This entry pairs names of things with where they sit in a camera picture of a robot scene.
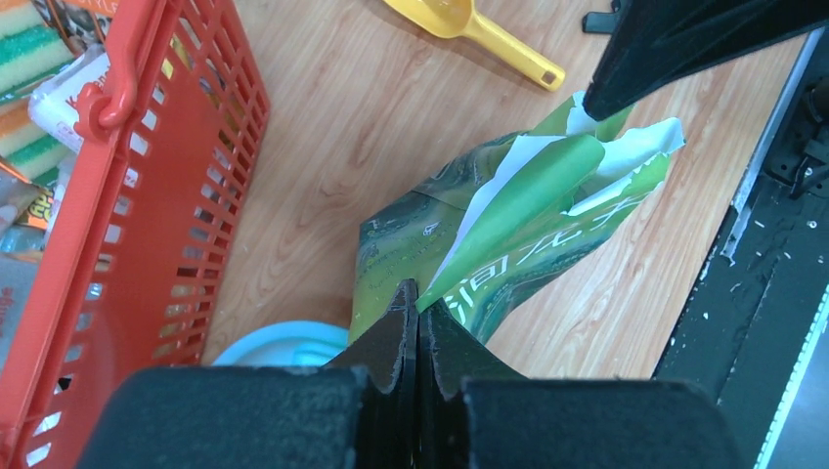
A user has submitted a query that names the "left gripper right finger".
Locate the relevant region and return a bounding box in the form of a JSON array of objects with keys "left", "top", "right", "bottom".
[{"left": 417, "top": 300, "right": 525, "bottom": 468}]

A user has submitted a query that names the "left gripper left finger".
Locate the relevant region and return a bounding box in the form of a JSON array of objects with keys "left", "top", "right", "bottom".
[{"left": 326, "top": 279, "right": 418, "bottom": 468}]

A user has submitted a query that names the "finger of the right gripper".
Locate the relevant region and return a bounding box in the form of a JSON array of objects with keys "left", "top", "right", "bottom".
[{"left": 583, "top": 0, "right": 828, "bottom": 121}]

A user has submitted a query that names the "green litter bag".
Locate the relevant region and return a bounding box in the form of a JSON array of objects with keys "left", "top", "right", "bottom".
[{"left": 349, "top": 92, "right": 685, "bottom": 342}]

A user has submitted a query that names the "yellow plastic scoop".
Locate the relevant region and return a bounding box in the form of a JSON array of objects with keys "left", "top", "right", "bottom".
[{"left": 385, "top": 0, "right": 566, "bottom": 91}]

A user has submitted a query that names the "teal plastic litter box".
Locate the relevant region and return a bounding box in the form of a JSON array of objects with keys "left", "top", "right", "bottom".
[{"left": 212, "top": 320, "right": 348, "bottom": 367}]

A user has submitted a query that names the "red plastic shopping basket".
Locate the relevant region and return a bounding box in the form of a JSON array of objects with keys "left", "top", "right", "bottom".
[{"left": 1, "top": 1, "right": 270, "bottom": 468}]

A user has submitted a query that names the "white pink sponge pack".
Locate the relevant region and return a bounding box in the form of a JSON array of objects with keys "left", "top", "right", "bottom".
[{"left": 27, "top": 45, "right": 110, "bottom": 154}]

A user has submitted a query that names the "orange green sponge pack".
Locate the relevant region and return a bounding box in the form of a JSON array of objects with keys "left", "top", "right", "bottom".
[{"left": 1, "top": 1, "right": 73, "bottom": 181}]

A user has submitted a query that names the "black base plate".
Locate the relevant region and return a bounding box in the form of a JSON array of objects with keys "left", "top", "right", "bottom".
[{"left": 654, "top": 58, "right": 828, "bottom": 468}]

